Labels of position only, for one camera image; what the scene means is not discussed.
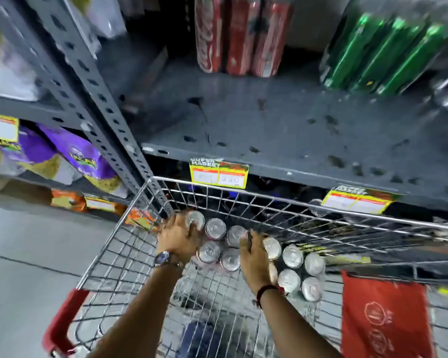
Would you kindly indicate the person's left hand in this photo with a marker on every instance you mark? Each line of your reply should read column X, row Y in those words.
column 177, row 238

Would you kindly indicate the person's right hand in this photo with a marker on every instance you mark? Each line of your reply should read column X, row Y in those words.
column 254, row 262

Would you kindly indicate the person's left fingers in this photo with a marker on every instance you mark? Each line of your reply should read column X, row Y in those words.
column 183, row 221

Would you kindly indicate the person's right fingers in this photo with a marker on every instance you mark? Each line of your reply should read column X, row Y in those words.
column 254, row 240

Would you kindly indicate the shrink-wrapped pack of cans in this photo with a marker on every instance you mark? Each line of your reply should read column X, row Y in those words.
column 293, row 257
column 215, row 229

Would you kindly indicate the person's left forearm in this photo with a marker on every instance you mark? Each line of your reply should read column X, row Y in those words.
column 142, row 313

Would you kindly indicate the person's right forearm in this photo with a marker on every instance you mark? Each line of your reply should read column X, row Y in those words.
column 295, row 328

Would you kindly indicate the silver wristwatch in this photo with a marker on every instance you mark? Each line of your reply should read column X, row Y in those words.
column 163, row 258

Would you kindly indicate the yellow price label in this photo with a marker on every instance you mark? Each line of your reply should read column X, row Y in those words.
column 100, row 203
column 219, row 174
column 0, row 127
column 358, row 200

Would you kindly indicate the purple snack bag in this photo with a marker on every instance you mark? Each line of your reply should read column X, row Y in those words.
column 26, row 150
column 84, row 156

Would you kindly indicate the grey metal shelving unit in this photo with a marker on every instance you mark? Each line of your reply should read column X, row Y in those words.
column 283, row 119

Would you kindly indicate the red shopping bag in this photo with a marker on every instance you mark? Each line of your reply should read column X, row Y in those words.
column 384, row 320

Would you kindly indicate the white and yellow snack bag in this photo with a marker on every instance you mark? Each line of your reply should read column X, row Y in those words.
column 100, row 14
column 7, row 67

